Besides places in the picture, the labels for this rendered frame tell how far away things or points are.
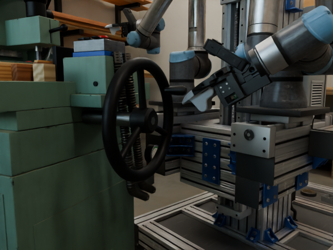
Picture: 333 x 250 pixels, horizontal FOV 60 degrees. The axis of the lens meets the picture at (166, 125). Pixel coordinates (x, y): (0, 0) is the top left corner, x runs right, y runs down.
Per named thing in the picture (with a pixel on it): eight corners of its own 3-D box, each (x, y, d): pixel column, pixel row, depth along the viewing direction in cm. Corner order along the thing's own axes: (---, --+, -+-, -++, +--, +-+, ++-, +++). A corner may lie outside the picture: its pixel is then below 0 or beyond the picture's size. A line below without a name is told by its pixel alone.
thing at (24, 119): (17, 131, 58) (16, 111, 57) (-43, 124, 67) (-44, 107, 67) (129, 113, 93) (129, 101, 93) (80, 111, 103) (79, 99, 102)
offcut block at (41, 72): (44, 81, 65) (43, 63, 64) (33, 81, 66) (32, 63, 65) (56, 81, 68) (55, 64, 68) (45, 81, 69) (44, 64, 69)
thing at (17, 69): (17, 81, 72) (16, 63, 71) (12, 82, 73) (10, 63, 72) (82, 82, 92) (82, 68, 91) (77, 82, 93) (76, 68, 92)
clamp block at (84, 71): (105, 94, 67) (104, 54, 66) (62, 93, 73) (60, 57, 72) (138, 93, 80) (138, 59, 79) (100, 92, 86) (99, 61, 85)
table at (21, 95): (16, 117, 47) (14, 80, 46) (-80, 109, 61) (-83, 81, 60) (174, 99, 101) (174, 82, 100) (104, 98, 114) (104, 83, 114)
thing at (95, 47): (104, 55, 68) (103, 31, 67) (69, 57, 72) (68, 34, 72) (135, 59, 79) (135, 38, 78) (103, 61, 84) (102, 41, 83)
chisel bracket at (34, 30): (40, 48, 75) (38, 15, 74) (5, 51, 81) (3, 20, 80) (62, 51, 82) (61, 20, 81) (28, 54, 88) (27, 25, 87)
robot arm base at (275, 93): (273, 104, 109) (274, 78, 107) (314, 106, 98) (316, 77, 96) (250, 106, 99) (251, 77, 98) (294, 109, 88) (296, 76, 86)
